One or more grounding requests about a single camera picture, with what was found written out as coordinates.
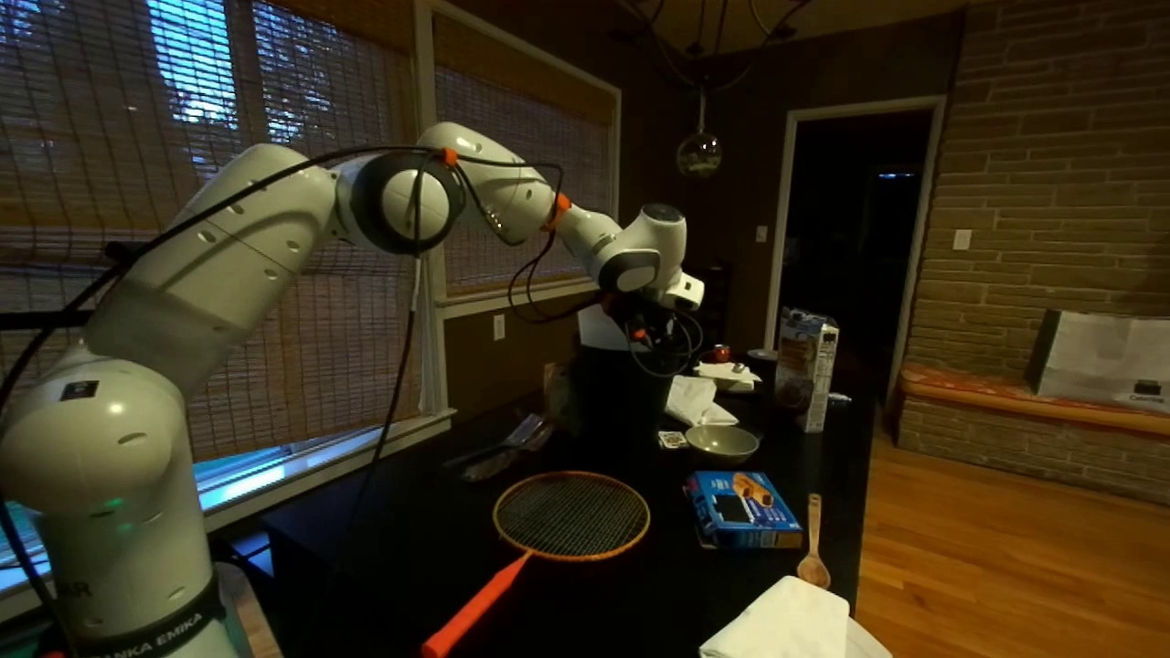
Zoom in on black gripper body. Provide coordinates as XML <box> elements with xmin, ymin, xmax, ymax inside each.
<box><xmin>604</xmin><ymin>288</ymin><xmax>686</xmax><ymax>353</ymax></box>

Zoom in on black bucket with white liner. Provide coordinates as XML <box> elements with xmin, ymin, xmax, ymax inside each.
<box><xmin>566</xmin><ymin>302</ymin><xmax>686</xmax><ymax>464</ymax></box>

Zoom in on white papers pile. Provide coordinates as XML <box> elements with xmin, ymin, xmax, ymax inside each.
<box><xmin>658</xmin><ymin>358</ymin><xmax>768</xmax><ymax>430</ymax></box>

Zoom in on small grey bowl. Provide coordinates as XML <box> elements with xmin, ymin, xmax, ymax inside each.
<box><xmin>681</xmin><ymin>419</ymin><xmax>768</xmax><ymax>464</ymax></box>

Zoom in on slotted metal spatula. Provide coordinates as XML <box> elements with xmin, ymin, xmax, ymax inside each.
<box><xmin>495</xmin><ymin>408</ymin><xmax>559</xmax><ymax>458</ymax></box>

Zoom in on small woven window blind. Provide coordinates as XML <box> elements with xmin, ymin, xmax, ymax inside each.
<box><xmin>431</xmin><ymin>61</ymin><xmax>620</xmax><ymax>302</ymax></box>

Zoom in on hanging glass globe lamp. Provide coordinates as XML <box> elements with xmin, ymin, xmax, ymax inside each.
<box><xmin>674</xmin><ymin>85</ymin><xmax>727</xmax><ymax>183</ymax></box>

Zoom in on metal turner spatula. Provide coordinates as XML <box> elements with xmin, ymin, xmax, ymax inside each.
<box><xmin>456</xmin><ymin>439</ymin><xmax>527</xmax><ymax>487</ymax></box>

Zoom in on blue cardboard box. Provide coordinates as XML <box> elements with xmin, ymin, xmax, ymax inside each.
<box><xmin>682</xmin><ymin>467</ymin><xmax>808</xmax><ymax>554</ymax></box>

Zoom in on wooden spoon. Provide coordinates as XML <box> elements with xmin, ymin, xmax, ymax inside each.
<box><xmin>792</xmin><ymin>489</ymin><xmax>837</xmax><ymax>593</ymax></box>

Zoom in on white folded cloth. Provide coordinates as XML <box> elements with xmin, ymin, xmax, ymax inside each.
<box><xmin>694</xmin><ymin>572</ymin><xmax>897</xmax><ymax>658</ymax></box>

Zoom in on large woven window blind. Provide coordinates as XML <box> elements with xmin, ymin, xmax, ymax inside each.
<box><xmin>0</xmin><ymin>0</ymin><xmax>426</xmax><ymax>470</ymax></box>

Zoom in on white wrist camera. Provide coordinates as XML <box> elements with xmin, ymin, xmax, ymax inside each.
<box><xmin>661</xmin><ymin>269</ymin><xmax>710</xmax><ymax>312</ymax></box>

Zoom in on white door frame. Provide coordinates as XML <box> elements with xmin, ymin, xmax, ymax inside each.
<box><xmin>759</xmin><ymin>90</ymin><xmax>952</xmax><ymax>398</ymax></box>

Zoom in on wire skimmer with red handle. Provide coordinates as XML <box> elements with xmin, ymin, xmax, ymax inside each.
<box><xmin>417</xmin><ymin>467</ymin><xmax>653</xmax><ymax>658</ymax></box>

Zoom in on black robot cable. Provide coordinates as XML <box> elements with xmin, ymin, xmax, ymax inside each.
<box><xmin>0</xmin><ymin>143</ymin><xmax>576</xmax><ymax>613</ymax></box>

